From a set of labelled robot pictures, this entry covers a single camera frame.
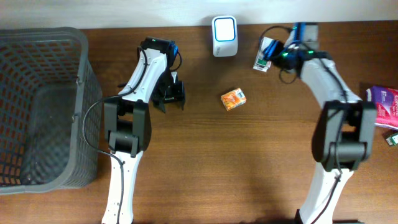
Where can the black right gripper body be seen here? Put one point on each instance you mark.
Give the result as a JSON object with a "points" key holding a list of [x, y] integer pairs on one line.
{"points": [[278, 59]]}

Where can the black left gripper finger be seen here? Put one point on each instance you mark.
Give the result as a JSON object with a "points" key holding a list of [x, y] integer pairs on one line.
{"points": [[182, 103], [159, 105]]}

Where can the green gum pack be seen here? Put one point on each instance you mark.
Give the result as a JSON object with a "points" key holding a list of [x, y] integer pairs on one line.
{"points": [[391, 139]]}

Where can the purple sanitary pad pack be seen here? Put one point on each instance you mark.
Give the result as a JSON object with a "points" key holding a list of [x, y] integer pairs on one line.
{"points": [[385, 100]]}

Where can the white green medicine box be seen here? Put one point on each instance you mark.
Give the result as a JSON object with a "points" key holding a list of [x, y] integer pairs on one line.
{"points": [[260, 63]]}

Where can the grey plastic mesh basket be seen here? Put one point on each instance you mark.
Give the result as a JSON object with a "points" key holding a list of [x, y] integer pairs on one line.
{"points": [[49, 126]]}

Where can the orange small box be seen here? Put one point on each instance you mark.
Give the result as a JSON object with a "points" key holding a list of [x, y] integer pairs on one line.
{"points": [[233, 99]]}

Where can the white barcode scanner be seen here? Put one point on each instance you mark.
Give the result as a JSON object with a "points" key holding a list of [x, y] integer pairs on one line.
{"points": [[225, 36]]}

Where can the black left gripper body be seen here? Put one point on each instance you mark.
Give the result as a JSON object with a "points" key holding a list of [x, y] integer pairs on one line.
{"points": [[170, 99]]}

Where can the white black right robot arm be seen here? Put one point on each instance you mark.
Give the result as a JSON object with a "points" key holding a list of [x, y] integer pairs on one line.
{"points": [[344, 134]]}

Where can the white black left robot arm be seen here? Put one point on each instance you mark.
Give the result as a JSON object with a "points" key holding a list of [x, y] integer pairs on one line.
{"points": [[127, 123]]}

